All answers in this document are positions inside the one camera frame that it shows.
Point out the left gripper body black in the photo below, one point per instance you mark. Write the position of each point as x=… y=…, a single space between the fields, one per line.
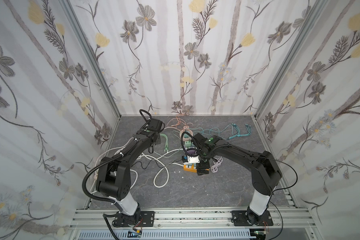
x=155 y=139

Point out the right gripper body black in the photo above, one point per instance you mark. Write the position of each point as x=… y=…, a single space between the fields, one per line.
x=202 y=167

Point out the orange power strip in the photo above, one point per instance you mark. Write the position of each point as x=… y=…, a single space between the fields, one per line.
x=194 y=169

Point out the green charger plug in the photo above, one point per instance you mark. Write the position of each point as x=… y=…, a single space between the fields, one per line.
x=187 y=144

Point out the purple power strip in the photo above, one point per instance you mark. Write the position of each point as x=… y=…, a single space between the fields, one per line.
x=191 y=152

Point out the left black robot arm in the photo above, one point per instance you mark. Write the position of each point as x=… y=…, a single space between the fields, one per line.
x=114 y=173

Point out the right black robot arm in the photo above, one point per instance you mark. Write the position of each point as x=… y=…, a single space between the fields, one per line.
x=265 y=171

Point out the round pink power socket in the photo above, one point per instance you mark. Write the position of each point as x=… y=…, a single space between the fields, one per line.
x=186 y=133

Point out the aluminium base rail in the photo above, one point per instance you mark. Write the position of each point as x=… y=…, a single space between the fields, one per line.
x=284 y=223

